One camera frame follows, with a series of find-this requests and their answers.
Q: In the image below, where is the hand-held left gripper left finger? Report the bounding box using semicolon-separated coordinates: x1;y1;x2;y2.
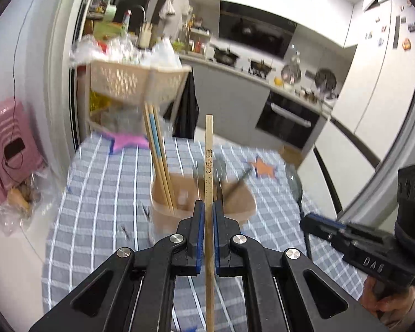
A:
29;200;206;332

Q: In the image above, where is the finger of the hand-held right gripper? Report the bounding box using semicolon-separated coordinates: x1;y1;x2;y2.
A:
299;212;355;247

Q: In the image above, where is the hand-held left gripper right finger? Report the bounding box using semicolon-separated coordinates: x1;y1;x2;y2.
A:
212;201;390;332

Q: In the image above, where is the beige plastic utensil holder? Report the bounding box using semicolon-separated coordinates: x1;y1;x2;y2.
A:
150;172;257;240

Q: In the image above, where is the person's right hand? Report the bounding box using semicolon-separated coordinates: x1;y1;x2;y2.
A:
360;277;415;319

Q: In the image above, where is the brown cardboard box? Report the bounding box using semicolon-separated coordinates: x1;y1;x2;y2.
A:
279;145;304;168

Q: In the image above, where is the orange star sticker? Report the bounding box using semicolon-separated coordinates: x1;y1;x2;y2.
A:
248;155;277;179

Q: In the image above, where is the blue checked tablecloth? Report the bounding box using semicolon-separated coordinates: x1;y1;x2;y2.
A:
43;135;367;332

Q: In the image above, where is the black built-in oven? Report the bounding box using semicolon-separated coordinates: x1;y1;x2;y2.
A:
255;92;321;149

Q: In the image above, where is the pink blue-edged star sticker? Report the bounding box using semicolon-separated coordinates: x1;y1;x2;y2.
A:
109;132;151;155

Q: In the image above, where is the black hanging cloth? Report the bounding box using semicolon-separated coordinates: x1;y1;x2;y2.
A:
173;71;200;139

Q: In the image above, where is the round dark pan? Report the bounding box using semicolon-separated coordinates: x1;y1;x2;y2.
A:
313;69;337;92

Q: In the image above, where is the round silver steamer rack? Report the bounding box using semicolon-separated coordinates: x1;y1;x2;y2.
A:
281;64;302;84

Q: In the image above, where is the white refrigerator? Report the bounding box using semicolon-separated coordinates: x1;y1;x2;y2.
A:
332;0;415;153

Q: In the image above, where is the beige perforated basket rack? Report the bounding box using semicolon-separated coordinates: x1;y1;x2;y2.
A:
84;59;193;139

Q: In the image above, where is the clear plastic floor bag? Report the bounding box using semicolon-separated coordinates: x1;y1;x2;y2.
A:
0;176;53;236

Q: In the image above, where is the white spice rack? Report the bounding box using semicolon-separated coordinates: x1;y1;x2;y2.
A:
183;17;212;56

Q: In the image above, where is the clear plastic bags pile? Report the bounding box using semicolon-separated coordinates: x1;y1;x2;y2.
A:
69;35;182;70

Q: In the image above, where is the black phone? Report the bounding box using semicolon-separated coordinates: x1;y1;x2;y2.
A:
3;139;26;160

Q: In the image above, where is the black range hood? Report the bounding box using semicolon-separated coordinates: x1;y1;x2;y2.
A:
219;1;297;59

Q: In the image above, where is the stack of large pink stools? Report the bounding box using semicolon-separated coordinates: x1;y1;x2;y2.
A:
0;98;48;189

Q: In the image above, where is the green plastic basin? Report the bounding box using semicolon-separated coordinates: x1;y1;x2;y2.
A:
93;21;125;39

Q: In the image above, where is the hanging white plastic bag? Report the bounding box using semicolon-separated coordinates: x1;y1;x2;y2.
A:
159;0;177;18

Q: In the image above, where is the black curved faucet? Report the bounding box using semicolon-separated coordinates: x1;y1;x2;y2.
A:
133;5;147;32

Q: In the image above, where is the black metal chair frame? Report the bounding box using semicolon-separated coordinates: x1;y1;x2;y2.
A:
313;147;344;216

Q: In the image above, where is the black wok with handles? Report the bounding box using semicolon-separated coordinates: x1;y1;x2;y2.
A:
248;59;276;77

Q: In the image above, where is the black cable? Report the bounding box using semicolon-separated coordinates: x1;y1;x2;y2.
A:
4;0;56;168

